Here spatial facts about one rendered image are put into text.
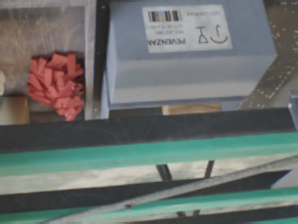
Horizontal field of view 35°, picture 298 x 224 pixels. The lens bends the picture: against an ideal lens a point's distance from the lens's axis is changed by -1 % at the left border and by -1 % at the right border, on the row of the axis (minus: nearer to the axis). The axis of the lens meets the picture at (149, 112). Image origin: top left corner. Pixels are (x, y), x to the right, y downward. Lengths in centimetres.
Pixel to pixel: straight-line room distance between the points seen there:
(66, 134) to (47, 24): 30
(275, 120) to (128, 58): 24
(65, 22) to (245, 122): 34
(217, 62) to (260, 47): 7
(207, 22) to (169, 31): 6
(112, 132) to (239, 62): 29
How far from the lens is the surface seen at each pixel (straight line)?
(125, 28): 66
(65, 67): 80
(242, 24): 70
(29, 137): 44
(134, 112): 95
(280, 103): 121
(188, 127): 46
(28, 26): 72
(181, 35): 67
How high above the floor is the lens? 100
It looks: 23 degrees down
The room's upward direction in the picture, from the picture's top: 172 degrees clockwise
